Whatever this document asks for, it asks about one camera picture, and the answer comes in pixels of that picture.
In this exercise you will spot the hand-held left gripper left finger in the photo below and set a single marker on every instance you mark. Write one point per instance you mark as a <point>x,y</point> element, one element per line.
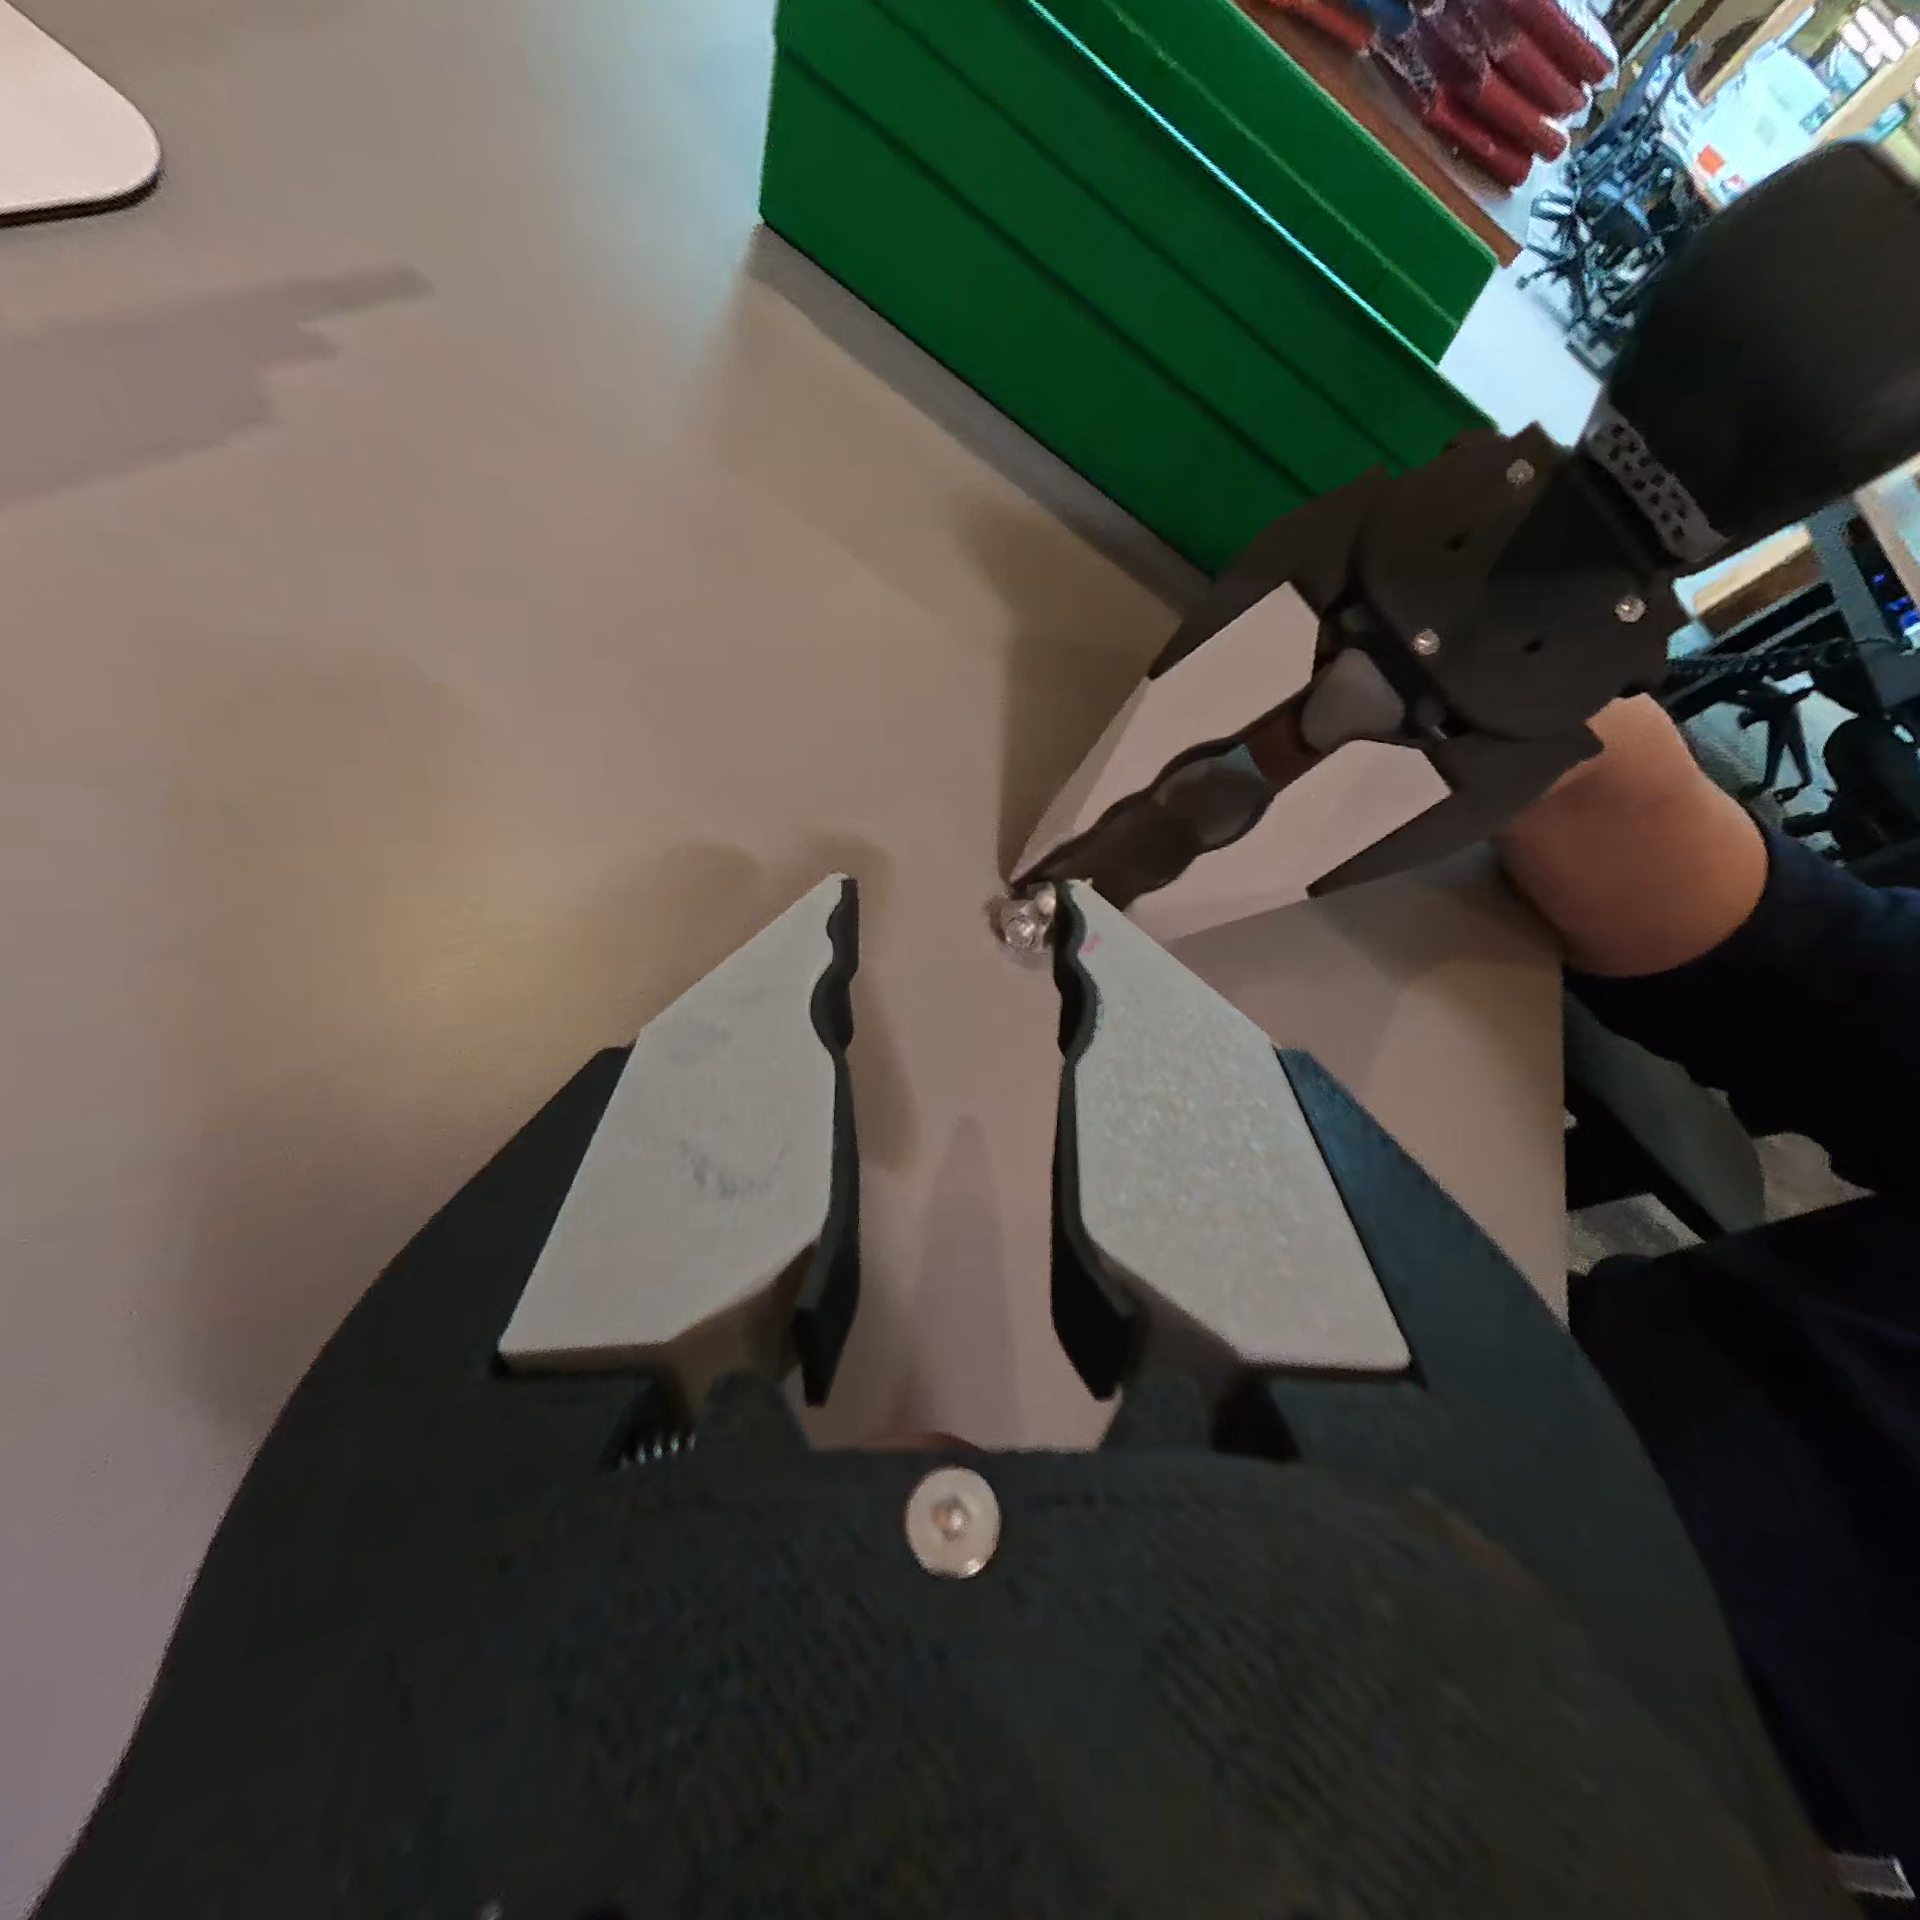
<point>705,1169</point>

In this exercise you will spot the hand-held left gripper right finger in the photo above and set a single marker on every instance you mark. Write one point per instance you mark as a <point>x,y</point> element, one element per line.
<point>1217,1183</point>

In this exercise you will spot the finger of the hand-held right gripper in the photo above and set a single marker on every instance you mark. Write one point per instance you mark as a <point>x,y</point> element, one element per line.
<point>1184,689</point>
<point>1335,825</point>

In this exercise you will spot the silver hex bolt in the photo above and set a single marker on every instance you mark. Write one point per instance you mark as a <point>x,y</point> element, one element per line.
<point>1025,928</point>

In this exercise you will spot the green plastic bin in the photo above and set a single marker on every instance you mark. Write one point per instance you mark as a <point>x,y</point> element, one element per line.
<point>1081,300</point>

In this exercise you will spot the person's right forearm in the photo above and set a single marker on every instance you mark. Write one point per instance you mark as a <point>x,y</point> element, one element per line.
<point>1649,855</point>

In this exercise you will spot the wooden desk with black legs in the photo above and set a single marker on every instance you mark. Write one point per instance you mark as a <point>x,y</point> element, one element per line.
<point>1441,163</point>
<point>1769,566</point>

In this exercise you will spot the dark grey office chair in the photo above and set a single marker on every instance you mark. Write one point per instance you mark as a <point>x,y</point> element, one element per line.
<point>1664,1110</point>

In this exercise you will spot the stack of folded cloths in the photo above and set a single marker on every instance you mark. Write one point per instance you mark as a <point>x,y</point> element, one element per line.
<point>1502,75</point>

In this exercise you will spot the person's dark clothing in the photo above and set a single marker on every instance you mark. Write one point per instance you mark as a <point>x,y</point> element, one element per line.
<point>1769,1423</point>

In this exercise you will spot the white tablet stand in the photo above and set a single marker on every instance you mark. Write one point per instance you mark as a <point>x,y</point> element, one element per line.
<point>61,120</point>

